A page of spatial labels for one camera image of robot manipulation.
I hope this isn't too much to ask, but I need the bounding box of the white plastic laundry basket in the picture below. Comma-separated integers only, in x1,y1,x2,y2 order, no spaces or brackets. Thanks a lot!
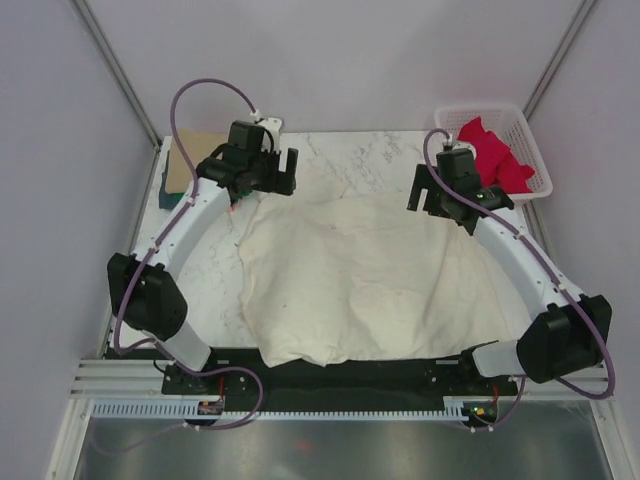
434,102,553,204

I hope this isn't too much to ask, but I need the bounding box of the cream white t shirt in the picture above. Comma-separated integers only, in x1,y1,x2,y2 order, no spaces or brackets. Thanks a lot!
239,193,529,367

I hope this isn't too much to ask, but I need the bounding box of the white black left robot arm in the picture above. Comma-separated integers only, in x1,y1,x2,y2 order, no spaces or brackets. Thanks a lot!
107,117,298,393

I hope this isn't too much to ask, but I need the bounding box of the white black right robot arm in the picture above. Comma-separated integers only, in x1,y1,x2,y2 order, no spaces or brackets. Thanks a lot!
407,147,612,394

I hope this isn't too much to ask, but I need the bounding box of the red t shirt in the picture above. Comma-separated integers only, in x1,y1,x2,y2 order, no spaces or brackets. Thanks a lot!
458,117,535,195

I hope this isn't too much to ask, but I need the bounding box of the folded tan t shirt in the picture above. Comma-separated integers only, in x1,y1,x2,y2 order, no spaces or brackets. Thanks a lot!
166,128,226,193

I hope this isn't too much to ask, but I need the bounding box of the folded blue grey t shirt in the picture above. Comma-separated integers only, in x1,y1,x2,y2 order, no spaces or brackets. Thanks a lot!
158,160,179,211

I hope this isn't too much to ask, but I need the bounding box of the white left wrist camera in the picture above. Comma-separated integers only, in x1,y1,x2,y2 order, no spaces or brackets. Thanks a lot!
250,110,283,151

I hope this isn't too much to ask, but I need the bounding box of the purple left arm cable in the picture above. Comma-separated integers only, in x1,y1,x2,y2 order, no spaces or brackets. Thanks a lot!
112,78,261,356

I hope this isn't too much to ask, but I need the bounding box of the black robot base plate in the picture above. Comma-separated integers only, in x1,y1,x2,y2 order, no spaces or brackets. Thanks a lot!
161,348,516,411

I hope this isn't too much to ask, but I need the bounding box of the right aluminium frame post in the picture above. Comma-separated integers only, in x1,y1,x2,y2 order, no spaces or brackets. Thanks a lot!
523,0,600,120

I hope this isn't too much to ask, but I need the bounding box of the aluminium frame post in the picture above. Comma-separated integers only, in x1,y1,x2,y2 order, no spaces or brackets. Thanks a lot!
523,0,600,120
69,0,162,152

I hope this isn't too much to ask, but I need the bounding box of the left aluminium frame post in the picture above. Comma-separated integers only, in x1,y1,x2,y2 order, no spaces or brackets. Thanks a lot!
69,0,162,152

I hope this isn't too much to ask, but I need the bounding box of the white slotted cable duct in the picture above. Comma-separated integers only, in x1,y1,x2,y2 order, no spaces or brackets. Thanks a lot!
91,399,468,422

